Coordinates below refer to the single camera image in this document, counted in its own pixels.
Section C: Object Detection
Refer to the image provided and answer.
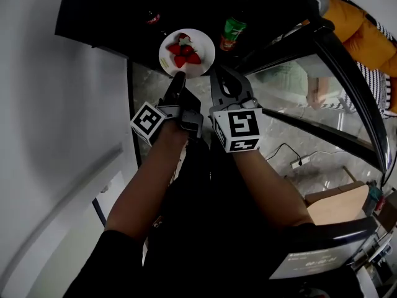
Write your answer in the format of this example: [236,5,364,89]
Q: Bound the black fridge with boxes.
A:
[55,0,330,78]

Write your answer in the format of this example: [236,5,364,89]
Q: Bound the person's right forearm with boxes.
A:
[232,147,314,229]

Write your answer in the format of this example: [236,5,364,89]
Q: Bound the orange padded jacket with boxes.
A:
[321,0,397,78]

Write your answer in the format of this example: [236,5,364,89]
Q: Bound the teal object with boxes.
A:
[367,184,384,205]

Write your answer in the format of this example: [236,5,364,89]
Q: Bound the person's black clothing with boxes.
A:
[63,135,370,298]

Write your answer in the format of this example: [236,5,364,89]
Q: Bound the white plate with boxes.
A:
[158,28,216,78]

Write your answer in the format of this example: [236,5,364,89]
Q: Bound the black screen device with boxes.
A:
[269,217,380,281]

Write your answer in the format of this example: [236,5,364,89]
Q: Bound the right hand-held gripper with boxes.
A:
[208,66,265,154]

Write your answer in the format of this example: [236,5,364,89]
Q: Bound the person's left forearm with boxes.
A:
[105,121,190,245]

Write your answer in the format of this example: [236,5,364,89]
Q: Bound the black cable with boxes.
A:
[265,142,303,167]

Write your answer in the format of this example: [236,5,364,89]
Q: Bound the glass fridge door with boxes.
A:
[241,20,391,174]

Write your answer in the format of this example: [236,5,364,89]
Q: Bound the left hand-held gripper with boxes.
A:
[130,71,205,147]

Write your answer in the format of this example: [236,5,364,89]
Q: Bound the beige cardboard box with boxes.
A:
[305,181,370,227]

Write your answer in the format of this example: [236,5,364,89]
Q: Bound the black white striped cloth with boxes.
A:
[319,0,397,115]

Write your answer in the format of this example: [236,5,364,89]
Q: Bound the dark bottle with red label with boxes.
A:
[144,9,162,26]

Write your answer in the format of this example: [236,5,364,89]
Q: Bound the white power strip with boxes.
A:
[290,155,311,169]

